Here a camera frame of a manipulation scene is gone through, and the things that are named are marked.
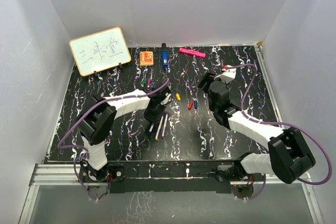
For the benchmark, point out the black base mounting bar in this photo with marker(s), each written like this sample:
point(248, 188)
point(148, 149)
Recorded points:
point(166, 176)

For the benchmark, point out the aluminium frame rail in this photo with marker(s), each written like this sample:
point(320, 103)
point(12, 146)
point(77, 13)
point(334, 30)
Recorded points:
point(54, 196)

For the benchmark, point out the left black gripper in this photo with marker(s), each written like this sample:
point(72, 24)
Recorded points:
point(151, 119)

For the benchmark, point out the red pen cap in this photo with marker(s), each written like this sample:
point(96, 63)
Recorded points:
point(190, 105)

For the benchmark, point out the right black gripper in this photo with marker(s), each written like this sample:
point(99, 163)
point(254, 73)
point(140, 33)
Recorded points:
point(207, 80)

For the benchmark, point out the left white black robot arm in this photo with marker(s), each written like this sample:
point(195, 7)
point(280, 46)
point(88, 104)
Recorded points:
point(95, 127)

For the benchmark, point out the pink plastic clip bar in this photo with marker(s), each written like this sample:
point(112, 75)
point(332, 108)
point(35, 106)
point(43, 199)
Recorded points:
point(192, 52)

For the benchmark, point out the small whiteboard with wooden frame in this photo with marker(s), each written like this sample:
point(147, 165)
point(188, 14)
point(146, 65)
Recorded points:
point(100, 51)

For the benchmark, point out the white pen yellow tip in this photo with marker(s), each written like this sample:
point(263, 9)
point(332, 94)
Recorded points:
point(158, 128)

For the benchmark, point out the yellow pen cap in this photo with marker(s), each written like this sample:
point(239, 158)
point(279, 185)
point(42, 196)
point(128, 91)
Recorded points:
point(178, 97)

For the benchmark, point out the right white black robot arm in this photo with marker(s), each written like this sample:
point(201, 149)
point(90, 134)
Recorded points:
point(288, 155)

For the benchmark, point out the orange mini notebook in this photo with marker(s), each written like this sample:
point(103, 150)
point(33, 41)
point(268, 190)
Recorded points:
point(146, 58)

